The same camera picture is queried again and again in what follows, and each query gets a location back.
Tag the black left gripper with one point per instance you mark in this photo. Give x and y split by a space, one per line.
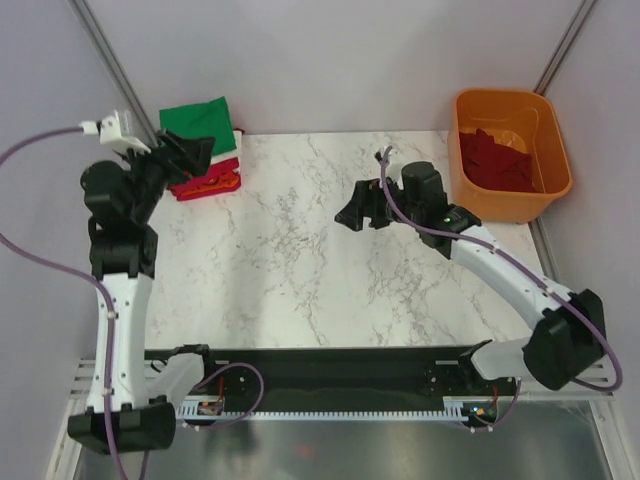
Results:
193 154

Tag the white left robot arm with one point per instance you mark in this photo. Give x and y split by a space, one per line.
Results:
124 411

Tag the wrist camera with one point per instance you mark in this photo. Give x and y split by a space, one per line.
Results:
383 156
115 132

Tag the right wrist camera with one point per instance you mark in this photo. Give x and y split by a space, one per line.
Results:
383 156

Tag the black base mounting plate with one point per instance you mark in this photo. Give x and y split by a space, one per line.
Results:
442 370

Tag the white folded t-shirt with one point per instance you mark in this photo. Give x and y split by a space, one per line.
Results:
236 153

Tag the aluminium front rail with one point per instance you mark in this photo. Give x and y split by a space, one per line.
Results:
601 374

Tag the orange plastic tub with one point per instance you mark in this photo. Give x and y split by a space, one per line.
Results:
521 120

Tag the aluminium frame post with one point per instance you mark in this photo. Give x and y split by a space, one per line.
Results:
571 34
91 25

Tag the slotted cable duct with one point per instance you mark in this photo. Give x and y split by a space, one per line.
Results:
366 404

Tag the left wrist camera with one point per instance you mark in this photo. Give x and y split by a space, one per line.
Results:
115 132

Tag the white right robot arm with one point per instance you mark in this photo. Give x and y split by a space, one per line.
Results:
567 328

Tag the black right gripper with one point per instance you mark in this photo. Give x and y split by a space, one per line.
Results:
365 201

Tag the green t-shirt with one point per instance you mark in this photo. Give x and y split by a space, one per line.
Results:
208 119

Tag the pink folded t-shirt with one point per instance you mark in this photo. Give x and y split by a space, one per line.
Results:
217 169

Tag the orange folded t-shirt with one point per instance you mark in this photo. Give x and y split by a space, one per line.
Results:
213 185

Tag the left aluminium frame post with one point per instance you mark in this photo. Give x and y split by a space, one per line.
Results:
91 25

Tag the dark red t-shirt in tub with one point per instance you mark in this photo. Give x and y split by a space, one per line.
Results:
494 166

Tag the right aluminium frame post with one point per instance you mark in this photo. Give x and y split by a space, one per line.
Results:
571 34

